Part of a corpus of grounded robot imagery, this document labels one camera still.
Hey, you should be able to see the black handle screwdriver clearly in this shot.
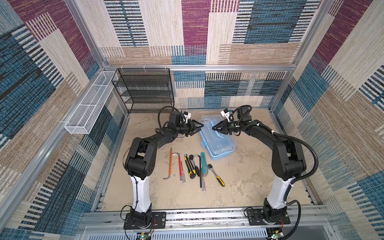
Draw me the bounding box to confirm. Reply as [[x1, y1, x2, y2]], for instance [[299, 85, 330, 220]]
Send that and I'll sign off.
[[189, 155, 201, 177]]

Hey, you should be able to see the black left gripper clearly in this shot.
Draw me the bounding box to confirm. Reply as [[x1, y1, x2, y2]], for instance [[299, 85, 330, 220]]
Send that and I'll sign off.
[[175, 120, 203, 137]]

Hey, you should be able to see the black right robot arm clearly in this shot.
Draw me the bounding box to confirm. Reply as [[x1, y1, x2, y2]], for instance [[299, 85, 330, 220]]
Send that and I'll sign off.
[[212, 105, 319, 225]]

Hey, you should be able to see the black hex key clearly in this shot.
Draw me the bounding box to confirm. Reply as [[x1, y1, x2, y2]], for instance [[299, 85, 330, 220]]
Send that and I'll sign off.
[[194, 155, 203, 188]]

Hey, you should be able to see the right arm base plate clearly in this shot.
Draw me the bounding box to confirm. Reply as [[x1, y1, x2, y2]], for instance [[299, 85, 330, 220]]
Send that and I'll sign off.
[[244, 207, 291, 226]]

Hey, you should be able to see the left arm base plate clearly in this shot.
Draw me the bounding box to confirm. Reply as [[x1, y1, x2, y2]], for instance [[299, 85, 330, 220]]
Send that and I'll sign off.
[[124, 212, 167, 230]]

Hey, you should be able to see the yellow black utility knife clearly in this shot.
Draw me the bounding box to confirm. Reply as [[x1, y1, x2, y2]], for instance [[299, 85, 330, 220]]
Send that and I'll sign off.
[[185, 154, 196, 179]]

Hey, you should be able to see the black mesh shelf rack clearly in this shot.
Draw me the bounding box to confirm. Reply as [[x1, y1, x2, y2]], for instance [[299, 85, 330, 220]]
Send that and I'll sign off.
[[112, 68, 175, 113]]

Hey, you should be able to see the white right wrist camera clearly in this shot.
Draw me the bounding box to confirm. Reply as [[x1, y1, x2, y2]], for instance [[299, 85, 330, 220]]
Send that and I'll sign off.
[[221, 109, 234, 122]]

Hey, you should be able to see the white wire mesh basket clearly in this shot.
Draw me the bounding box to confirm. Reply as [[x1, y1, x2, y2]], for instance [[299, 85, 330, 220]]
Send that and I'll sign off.
[[65, 71, 115, 135]]

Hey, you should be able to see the red sleeved hex key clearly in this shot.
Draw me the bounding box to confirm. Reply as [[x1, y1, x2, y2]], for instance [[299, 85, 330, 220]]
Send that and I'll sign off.
[[173, 153, 184, 183]]

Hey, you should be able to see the teal utility knife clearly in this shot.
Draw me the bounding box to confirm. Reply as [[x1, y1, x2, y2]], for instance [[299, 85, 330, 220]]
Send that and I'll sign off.
[[201, 152, 209, 177]]

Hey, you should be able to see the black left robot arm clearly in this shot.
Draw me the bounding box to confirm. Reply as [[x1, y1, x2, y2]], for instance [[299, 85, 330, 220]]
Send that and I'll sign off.
[[123, 106, 204, 226]]

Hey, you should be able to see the orange sleeved hex key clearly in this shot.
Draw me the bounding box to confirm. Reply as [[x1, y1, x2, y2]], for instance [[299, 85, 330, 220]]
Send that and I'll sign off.
[[163, 148, 173, 180]]

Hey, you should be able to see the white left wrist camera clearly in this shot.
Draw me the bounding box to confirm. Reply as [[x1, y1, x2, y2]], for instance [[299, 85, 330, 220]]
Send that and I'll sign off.
[[183, 112, 192, 123]]

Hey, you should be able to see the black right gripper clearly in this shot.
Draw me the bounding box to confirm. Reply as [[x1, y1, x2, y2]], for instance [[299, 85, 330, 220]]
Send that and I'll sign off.
[[211, 118, 242, 135]]

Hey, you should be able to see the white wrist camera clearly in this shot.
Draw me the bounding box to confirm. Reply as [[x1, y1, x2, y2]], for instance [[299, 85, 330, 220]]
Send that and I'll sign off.
[[221, 109, 234, 122], [183, 112, 192, 123]]

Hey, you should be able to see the blue toolbox with clear lid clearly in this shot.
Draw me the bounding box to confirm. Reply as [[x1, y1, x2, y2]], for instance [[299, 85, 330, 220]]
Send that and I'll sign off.
[[200, 115, 236, 161]]

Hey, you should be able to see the yellow black ratchet wrench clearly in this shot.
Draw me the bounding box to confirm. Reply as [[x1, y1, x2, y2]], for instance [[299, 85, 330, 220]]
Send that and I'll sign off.
[[208, 164, 225, 187]]

